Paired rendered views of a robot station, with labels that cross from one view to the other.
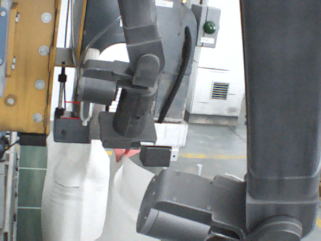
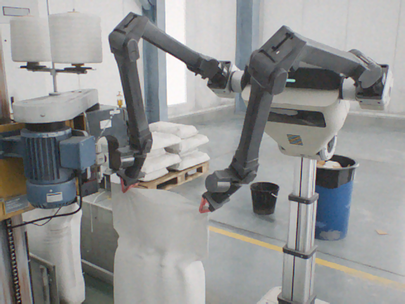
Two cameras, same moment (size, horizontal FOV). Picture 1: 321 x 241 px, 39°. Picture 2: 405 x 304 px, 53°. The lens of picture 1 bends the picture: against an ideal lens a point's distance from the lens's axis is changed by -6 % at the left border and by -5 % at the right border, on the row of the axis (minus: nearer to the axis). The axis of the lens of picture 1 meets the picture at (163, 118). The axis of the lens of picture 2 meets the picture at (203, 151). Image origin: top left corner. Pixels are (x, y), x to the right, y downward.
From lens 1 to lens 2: 0.95 m
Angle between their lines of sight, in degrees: 35
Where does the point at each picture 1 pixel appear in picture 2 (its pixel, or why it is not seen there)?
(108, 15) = (95, 124)
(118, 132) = (131, 177)
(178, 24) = (123, 120)
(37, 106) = not seen: hidden behind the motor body
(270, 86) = (253, 141)
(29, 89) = not seen: hidden behind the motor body
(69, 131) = (88, 189)
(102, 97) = (129, 163)
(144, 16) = (144, 125)
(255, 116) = (248, 148)
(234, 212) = (235, 175)
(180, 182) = (220, 172)
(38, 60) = not seen: hidden behind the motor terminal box
